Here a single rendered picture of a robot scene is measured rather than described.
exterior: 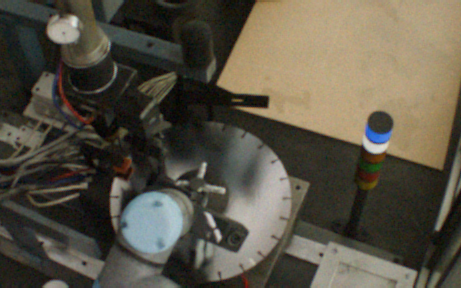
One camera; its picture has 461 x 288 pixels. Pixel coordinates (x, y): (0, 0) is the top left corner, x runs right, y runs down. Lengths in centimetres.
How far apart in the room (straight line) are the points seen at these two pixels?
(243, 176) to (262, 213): 8
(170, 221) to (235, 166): 45
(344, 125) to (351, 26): 30
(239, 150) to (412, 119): 49
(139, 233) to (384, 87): 94
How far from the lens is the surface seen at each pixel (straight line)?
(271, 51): 177
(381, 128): 118
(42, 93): 160
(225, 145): 139
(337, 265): 134
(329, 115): 167
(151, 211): 93
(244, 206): 132
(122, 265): 97
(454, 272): 73
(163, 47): 141
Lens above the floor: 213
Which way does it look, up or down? 58 degrees down
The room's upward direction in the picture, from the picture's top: 3 degrees counter-clockwise
